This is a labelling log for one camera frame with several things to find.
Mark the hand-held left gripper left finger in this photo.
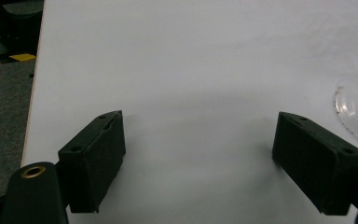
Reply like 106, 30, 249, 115
57, 109, 127, 215

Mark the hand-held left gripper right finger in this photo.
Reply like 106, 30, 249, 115
271, 111, 358, 217

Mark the yellow black floor tape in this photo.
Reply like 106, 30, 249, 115
0, 52, 37, 68

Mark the dark metal stand base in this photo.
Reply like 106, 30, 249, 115
0, 0, 45, 58

